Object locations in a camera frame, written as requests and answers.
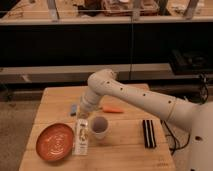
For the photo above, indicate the black device on shelf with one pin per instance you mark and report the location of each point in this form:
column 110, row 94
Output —
column 190, row 63

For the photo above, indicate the white cup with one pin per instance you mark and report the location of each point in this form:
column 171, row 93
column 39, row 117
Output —
column 99, row 126

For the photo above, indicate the white labelled bottle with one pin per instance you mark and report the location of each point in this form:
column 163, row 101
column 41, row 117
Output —
column 81, row 137

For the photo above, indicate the orange toy carrot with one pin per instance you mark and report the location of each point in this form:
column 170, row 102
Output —
column 110, row 109

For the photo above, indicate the black and white striped block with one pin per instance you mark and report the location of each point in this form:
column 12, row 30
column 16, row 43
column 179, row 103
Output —
column 149, row 134

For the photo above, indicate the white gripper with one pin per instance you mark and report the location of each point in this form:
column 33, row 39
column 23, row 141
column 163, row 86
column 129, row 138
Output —
column 82, row 115

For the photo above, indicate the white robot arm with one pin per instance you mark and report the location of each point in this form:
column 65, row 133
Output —
column 196, row 119

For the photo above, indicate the wooden table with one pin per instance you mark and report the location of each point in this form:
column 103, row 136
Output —
column 131, row 141

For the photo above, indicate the blue sponge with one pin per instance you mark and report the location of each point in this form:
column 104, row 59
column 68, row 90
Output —
column 73, row 110

